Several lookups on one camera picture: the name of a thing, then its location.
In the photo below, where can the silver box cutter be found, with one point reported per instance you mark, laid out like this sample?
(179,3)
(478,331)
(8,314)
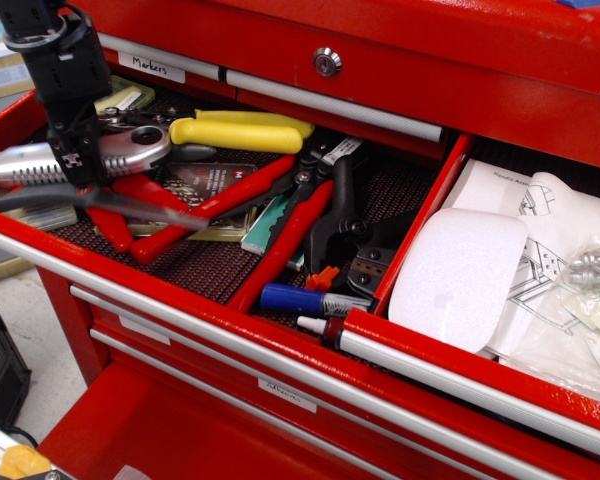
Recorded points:
(126,153)

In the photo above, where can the white computer mouse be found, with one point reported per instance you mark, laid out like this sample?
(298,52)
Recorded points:
(456,276)

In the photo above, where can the black crimping tool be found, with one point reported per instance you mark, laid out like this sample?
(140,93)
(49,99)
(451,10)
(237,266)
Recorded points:
(341,238)

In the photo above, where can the plastic bag of hardware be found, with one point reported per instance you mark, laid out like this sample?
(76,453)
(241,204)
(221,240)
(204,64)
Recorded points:
(562,342)

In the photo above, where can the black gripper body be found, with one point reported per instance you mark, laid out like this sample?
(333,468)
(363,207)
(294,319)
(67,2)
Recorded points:
(66,62)

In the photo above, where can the red tool chest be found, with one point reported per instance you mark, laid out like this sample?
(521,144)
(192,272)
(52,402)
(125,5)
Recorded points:
(430,78)

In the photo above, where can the yellow handled wire stripper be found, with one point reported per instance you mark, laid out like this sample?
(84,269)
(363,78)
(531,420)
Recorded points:
(238,130)

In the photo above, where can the red handled wire cutter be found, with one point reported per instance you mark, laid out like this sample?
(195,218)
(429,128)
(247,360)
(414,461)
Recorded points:
(304,208)

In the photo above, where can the white instruction paper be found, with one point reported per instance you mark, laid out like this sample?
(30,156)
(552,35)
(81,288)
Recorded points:
(560,221)

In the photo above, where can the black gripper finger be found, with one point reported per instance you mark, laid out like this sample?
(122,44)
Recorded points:
(73,160)
(92,169)

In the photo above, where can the green plastic bit case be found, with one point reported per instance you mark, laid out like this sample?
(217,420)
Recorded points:
(126,94)

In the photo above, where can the red handled pliers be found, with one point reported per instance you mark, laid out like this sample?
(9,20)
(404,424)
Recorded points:
(232,200)

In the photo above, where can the blue capped marker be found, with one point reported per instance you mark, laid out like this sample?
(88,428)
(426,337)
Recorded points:
(314,303)

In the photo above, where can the left red drawer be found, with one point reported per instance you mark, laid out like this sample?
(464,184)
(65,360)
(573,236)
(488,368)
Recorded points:
(182,387)

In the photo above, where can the teal sanding block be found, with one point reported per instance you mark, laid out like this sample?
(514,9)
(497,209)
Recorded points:
(257,238)

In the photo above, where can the silver chest lock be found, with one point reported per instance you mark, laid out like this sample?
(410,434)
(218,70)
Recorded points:
(327,62)

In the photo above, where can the red threadlocker bottle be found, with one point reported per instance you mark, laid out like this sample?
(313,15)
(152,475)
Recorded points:
(329,330)

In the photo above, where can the drill bit package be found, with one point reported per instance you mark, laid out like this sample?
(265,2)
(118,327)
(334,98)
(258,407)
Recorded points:
(194,183)

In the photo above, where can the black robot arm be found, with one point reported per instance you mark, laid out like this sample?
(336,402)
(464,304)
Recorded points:
(9,11)

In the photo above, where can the red drawer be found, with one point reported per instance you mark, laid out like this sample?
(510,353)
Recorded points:
(182,387)
(542,407)

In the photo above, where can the orange plastic piece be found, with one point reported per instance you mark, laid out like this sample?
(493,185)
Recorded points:
(323,280)

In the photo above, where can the white markers label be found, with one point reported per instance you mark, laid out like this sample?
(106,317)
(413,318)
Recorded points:
(152,67)

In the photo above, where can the right red drawer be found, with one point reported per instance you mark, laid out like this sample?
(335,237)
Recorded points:
(542,407)

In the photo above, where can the orange grey scissors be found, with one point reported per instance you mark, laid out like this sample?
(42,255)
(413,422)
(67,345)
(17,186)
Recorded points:
(96,197)

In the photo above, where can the clear plastic bit box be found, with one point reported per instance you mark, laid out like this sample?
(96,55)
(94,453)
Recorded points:
(45,217)

